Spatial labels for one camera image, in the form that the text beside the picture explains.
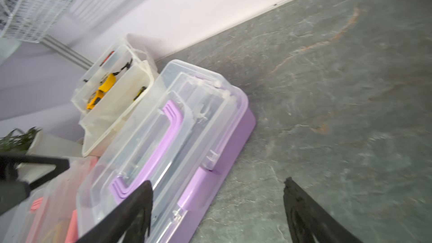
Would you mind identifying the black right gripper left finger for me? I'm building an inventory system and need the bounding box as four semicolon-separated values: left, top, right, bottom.
77;181;154;243

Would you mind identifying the white toolbox with clear tray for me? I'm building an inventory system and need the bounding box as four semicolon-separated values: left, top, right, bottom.
72;33;159;157

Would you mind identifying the red black screwdriver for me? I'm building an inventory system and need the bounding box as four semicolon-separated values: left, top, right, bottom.
99;51;115;66

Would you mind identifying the purple toolbox with clear lid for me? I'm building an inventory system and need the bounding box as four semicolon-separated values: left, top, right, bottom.
76;60;256;243

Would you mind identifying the pink toolbox with clear lid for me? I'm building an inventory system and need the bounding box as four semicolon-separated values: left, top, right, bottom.
2;156;98;243

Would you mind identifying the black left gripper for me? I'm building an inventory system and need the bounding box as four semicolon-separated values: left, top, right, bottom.
1;153;70;214

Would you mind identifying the white wire wall shelf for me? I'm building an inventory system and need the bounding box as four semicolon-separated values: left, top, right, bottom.
1;0;75;43

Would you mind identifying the potted green plant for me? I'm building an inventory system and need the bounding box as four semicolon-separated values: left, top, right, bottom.
1;127;82;182

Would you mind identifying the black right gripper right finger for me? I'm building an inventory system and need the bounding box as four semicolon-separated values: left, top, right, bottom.
283;177;360;243

